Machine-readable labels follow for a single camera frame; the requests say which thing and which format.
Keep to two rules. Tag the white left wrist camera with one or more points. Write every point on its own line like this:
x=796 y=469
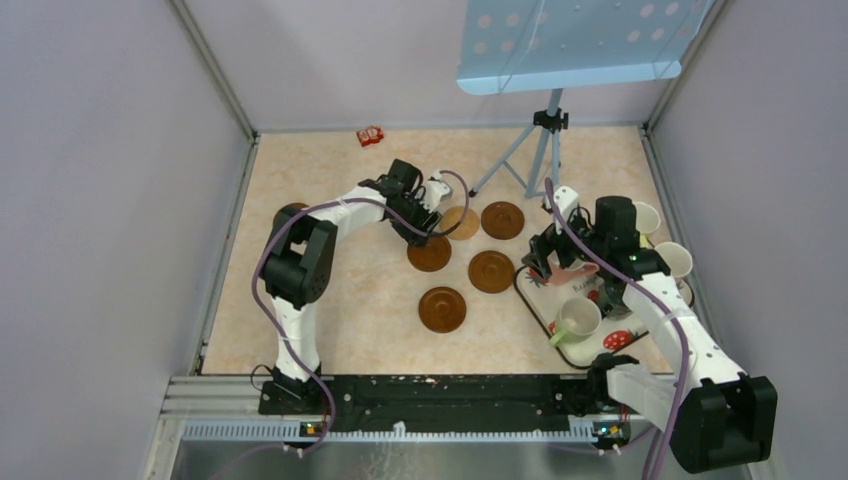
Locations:
x=436 y=190

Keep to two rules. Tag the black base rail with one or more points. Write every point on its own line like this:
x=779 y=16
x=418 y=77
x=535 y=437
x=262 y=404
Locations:
x=435 y=404

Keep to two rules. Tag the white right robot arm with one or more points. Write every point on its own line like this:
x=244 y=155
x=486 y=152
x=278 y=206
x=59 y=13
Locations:
x=714 y=415

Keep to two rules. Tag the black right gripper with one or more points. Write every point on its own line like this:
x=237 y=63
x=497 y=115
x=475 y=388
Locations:
x=542 y=244

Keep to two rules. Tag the dark green mug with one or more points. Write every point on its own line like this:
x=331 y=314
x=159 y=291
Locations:
x=610 y=302

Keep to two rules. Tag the woven rattan coaster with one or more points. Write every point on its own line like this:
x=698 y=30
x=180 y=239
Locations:
x=467 y=228

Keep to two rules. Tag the brown wooden coaster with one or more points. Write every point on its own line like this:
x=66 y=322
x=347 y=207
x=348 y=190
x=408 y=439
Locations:
x=286 y=212
x=491 y=272
x=442 y=309
x=433 y=256
x=502 y=220

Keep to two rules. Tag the light blue music stand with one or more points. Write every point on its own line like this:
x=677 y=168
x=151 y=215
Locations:
x=522 y=46

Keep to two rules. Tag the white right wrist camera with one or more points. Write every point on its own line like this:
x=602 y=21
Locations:
x=560 y=202

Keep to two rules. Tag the yellow mug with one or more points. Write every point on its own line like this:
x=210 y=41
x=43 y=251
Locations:
x=648 y=222

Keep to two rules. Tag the pink white mug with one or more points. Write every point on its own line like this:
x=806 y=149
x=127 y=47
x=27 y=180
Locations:
x=677 y=258

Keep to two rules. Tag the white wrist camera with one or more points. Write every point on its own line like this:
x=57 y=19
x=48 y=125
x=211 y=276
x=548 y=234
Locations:
x=560 y=202
x=436 y=190

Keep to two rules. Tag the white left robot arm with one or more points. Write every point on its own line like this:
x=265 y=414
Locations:
x=296 y=264

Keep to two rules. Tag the small red box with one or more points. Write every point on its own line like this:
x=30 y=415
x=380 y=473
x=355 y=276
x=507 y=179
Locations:
x=370 y=135

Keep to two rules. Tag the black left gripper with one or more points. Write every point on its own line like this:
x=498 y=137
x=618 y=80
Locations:
x=431 y=222

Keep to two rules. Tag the white strawberry tray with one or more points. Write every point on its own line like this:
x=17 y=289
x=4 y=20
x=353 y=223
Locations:
x=618 y=332

